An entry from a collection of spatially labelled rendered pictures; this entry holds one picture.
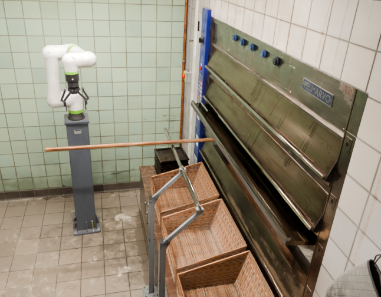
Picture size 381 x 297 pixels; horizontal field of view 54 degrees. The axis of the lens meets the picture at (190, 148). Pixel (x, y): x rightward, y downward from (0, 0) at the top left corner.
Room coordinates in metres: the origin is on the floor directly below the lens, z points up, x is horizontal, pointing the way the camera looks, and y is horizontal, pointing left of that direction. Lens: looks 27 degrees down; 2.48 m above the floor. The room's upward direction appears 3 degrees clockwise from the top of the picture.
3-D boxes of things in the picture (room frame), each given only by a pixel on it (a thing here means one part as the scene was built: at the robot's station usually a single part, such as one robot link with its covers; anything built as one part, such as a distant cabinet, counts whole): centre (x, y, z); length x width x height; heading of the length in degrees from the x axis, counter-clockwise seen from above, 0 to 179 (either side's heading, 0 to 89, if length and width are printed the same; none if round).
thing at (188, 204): (2.66, 0.05, 0.72); 0.56 x 0.49 x 0.28; 14
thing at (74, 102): (3.02, 1.03, 1.36); 0.16 x 0.13 x 0.19; 123
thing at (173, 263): (2.08, -0.11, 0.72); 0.56 x 0.49 x 0.28; 15
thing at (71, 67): (2.55, 0.86, 1.81); 0.13 x 0.11 x 0.14; 123
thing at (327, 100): (2.19, -0.38, 1.99); 1.80 x 0.08 x 0.21; 15
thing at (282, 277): (2.18, -0.36, 1.02); 1.79 x 0.11 x 0.19; 15
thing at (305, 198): (2.18, -0.36, 1.54); 1.79 x 0.11 x 0.19; 15
